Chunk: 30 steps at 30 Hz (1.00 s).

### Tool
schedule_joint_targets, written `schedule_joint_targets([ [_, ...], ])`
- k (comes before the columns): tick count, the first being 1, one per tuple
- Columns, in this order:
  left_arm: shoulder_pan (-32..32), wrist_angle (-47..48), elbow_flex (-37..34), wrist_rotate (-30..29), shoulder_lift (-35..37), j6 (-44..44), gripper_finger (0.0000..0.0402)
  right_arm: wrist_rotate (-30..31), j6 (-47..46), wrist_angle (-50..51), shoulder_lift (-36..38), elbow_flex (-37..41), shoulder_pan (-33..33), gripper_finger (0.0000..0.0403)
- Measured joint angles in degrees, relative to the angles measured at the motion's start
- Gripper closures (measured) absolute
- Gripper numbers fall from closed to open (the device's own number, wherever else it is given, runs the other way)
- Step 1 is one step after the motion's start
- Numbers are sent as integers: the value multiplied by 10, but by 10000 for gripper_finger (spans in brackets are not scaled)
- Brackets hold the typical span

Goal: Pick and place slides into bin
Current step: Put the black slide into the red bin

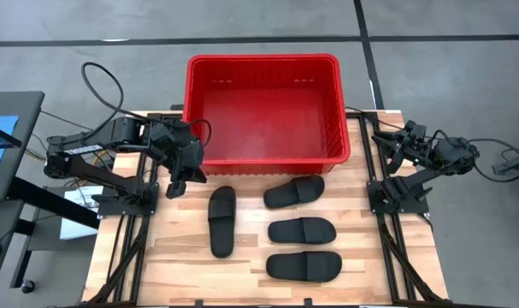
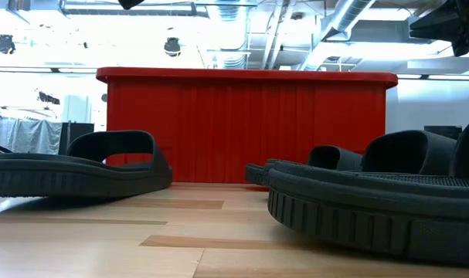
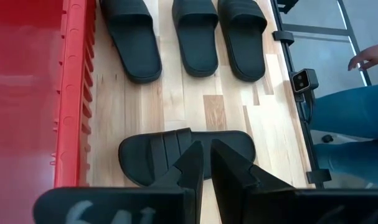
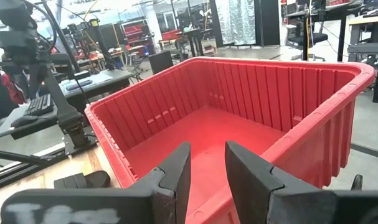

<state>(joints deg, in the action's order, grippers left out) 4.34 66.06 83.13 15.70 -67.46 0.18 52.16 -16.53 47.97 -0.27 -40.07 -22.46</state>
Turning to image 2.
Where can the black cabinet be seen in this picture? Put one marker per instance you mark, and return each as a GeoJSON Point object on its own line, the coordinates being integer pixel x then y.
{"type": "Point", "coordinates": [77, 129]}

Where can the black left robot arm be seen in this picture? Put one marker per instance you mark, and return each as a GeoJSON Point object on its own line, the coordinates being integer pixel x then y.
{"type": "Point", "coordinates": [130, 3]}

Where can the black monitor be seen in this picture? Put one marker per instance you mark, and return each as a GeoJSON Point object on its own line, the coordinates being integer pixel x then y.
{"type": "Point", "coordinates": [442, 131]}

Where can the white cabinet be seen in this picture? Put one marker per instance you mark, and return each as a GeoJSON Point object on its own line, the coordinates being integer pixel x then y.
{"type": "Point", "coordinates": [76, 109]}

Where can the red plastic bin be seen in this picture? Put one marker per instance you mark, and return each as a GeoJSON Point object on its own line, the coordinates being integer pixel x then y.
{"type": "Point", "coordinates": [238, 127]}

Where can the silver ribbed ventilation duct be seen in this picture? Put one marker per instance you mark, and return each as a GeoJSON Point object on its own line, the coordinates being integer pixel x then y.
{"type": "Point", "coordinates": [230, 23]}

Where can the grey cloth cover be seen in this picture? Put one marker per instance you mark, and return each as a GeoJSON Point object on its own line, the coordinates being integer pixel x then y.
{"type": "Point", "coordinates": [25, 135]}

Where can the black ceiling lamp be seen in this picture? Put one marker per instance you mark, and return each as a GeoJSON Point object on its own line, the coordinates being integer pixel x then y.
{"type": "Point", "coordinates": [4, 43]}
{"type": "Point", "coordinates": [172, 46]}

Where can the silver smooth ventilation duct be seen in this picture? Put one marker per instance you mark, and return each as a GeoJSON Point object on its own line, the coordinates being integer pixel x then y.
{"type": "Point", "coordinates": [346, 19]}

